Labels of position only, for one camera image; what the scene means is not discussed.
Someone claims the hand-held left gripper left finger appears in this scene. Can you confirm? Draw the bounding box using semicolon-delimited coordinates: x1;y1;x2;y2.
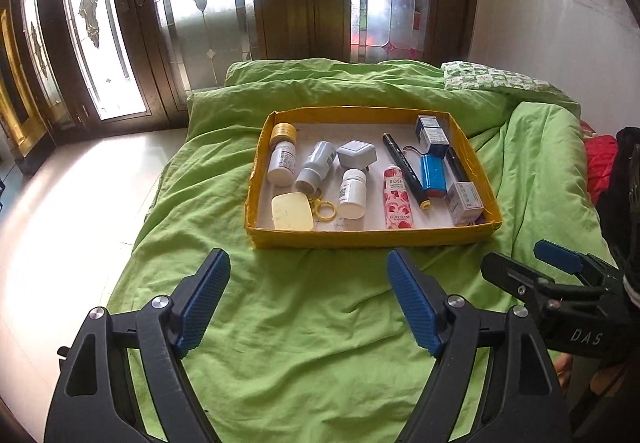
44;248;232;443

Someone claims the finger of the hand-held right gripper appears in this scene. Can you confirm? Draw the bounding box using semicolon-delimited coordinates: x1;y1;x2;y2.
533;239;624;287
481;251;551;298

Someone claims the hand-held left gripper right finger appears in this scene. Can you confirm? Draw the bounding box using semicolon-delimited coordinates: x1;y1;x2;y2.
387;248;571;443

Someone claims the yellow cardboard tray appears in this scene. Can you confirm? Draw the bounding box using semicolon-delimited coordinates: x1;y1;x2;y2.
243;106;503;251

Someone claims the white red-bordered medicine box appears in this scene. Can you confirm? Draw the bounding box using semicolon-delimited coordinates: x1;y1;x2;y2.
446;181;486;226

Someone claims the black pen with purple end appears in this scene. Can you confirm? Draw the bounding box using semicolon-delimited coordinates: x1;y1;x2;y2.
445;146;486;226

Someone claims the blue battery pack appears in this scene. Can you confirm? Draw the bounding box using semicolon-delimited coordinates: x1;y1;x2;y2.
417;154;448;198

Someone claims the white cap bottle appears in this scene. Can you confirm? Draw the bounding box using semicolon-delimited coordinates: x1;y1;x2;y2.
337;170;368;220

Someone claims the cream plastic case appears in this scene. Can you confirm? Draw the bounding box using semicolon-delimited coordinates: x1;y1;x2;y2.
271;192;315;230

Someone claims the black pen with yellow end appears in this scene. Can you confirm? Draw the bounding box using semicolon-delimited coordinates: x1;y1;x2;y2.
382;133;433;212

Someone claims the dark blue white medicine box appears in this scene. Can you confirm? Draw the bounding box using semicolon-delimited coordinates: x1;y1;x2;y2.
414;114;448;158

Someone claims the yellow cap bottle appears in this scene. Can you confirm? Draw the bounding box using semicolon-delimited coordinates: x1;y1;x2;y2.
267;122;299;187

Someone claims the white plug adapter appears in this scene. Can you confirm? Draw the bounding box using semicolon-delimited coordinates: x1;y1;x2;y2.
336;140;376;174

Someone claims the grey cap bottle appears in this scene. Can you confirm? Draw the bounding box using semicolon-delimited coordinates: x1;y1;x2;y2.
294;141;337;194

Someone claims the person's right hand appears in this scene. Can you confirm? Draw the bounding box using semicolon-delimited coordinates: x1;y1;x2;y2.
554;354;573;399

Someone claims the black cloth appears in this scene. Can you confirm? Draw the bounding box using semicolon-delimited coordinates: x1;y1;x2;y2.
597;125;640;269

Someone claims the red cloth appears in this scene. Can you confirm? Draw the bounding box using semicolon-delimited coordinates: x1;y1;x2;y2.
580;120;621;204

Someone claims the green duvet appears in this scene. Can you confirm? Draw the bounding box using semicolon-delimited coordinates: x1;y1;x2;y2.
107;58;618;443

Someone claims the green patterned pillow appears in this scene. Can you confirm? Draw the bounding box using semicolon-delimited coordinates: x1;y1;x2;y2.
441;60;553;94

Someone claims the gold framed partition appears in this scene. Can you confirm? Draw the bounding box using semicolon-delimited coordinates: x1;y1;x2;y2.
0;0;56;164

